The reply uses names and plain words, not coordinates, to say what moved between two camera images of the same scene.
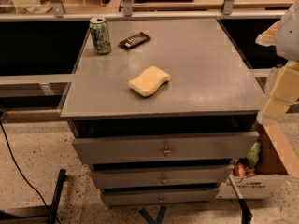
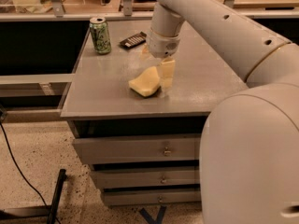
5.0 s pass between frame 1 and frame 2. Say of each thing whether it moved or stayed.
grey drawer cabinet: stayed
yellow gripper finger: moved
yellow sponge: stayed
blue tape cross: stayed
